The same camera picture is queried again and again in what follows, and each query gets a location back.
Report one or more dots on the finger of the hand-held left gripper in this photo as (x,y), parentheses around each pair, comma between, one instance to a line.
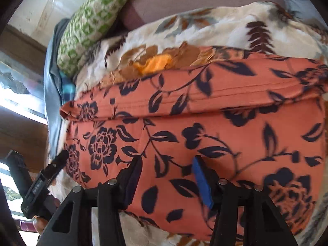
(58,164)

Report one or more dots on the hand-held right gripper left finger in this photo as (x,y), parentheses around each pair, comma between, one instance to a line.
(133,176)

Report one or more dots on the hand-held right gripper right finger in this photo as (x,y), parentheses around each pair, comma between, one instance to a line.
(203,184)

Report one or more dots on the orange floral blouse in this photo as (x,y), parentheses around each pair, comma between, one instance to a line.
(205,112)

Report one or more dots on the person's left hand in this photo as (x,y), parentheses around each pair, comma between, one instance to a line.
(39,226)

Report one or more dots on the turquoise striped cloth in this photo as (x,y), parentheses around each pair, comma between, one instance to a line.
(67,89)

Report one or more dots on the stained glass window pane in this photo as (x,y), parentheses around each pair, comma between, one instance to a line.
(15,102)

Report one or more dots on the blue cloth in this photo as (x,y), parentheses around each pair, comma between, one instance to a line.
(52,87)

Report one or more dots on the wooden door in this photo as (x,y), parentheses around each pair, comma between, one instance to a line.
(23,41)

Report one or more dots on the green checkered pillow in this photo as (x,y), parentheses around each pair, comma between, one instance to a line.
(94,18)

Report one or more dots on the leaf-print blanket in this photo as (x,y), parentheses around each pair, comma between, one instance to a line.
(217,28)

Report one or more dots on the pink sofa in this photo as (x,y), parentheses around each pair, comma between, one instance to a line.
(192,2)

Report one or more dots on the blue-grey pillow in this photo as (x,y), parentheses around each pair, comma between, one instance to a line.
(302,2)

